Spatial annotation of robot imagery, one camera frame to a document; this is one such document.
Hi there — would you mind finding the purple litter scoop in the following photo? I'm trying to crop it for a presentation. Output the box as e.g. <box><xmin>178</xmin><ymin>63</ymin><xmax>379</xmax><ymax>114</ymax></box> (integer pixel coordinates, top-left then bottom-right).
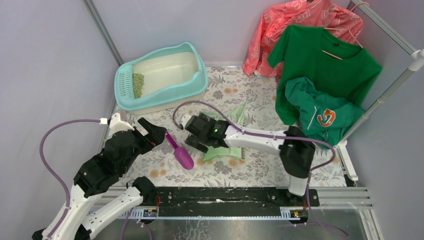
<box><xmin>165</xmin><ymin>132</ymin><xmax>194</xmax><ymax>170</ymax></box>

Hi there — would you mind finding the green cat litter bag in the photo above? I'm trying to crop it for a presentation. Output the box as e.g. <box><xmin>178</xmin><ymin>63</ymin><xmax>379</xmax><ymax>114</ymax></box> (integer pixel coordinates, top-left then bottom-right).
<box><xmin>198</xmin><ymin>100</ymin><xmax>250</xmax><ymax>163</ymax></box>

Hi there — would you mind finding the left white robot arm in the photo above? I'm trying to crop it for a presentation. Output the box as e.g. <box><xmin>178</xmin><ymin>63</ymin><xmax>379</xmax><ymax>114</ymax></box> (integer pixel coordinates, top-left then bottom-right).
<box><xmin>31</xmin><ymin>113</ymin><xmax>167</xmax><ymax>240</ymax></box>

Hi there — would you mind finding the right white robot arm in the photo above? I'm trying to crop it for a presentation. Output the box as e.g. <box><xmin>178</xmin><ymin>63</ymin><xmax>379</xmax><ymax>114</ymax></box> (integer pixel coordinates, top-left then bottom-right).
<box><xmin>177</xmin><ymin>113</ymin><xmax>316</xmax><ymax>206</ymax></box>

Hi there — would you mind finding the green litter pile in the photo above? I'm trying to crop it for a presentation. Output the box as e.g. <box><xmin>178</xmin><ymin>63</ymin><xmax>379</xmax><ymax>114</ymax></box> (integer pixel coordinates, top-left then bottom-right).
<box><xmin>132</xmin><ymin>73</ymin><xmax>145</xmax><ymax>99</ymax></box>

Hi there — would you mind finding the teal cat litter box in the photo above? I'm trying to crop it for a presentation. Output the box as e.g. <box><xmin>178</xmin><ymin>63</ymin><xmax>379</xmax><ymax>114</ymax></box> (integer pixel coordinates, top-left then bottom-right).
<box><xmin>114</xmin><ymin>42</ymin><xmax>209</xmax><ymax>115</ymax></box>

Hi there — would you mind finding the floral patterned mat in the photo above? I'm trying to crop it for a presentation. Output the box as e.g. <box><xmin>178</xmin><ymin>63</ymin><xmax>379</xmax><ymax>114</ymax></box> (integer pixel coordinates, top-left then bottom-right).
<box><xmin>113</xmin><ymin>67</ymin><xmax>347</xmax><ymax>188</ymax></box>

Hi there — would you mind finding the green jersey with orange logo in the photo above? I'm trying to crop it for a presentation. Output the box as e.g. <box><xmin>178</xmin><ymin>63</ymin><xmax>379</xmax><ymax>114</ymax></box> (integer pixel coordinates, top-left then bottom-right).
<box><xmin>284</xmin><ymin>77</ymin><xmax>365</xmax><ymax>146</ymax></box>

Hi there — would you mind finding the pink patterned garment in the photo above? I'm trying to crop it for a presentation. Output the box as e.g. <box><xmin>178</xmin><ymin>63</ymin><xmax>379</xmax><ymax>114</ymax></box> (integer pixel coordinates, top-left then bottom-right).
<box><xmin>242</xmin><ymin>0</ymin><xmax>364</xmax><ymax>77</ymax></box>

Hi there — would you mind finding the green t-shirt on hanger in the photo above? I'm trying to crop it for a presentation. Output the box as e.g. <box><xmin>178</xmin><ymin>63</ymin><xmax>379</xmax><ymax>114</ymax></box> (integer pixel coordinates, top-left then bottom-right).
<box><xmin>267</xmin><ymin>24</ymin><xmax>383</xmax><ymax>125</ymax></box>

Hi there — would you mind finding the pink clothes hanger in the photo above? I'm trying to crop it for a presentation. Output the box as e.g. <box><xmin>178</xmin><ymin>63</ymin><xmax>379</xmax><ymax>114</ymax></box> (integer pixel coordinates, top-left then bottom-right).
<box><xmin>321</xmin><ymin>1</ymin><xmax>370</xmax><ymax>61</ymax></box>

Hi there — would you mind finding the metal clothes rack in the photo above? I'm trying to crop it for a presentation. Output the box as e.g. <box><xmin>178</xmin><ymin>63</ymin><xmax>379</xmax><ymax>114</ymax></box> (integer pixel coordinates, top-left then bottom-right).
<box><xmin>336</xmin><ymin>0</ymin><xmax>424</xmax><ymax>182</ymax></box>

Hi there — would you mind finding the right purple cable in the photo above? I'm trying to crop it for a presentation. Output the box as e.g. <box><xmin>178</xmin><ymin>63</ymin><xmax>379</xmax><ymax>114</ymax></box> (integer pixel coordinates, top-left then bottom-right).
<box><xmin>172</xmin><ymin>100</ymin><xmax>350</xmax><ymax>239</ymax></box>

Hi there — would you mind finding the purple cable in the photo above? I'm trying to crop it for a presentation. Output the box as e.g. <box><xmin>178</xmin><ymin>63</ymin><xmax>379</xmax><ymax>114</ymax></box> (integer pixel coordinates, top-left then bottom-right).
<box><xmin>172</xmin><ymin>100</ymin><xmax>350</xmax><ymax>239</ymax></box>
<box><xmin>39</xmin><ymin>118</ymin><xmax>109</xmax><ymax>240</ymax></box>

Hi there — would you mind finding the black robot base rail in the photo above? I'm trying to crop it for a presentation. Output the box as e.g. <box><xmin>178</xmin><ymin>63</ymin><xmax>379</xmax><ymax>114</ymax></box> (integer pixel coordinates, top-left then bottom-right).
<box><xmin>142</xmin><ymin>187</ymin><xmax>320</xmax><ymax>218</ymax></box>

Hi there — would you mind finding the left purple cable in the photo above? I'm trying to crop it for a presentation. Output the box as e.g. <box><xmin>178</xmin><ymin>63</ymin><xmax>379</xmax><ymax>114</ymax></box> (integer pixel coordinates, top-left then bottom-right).
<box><xmin>39</xmin><ymin>118</ymin><xmax>109</xmax><ymax>240</ymax></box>

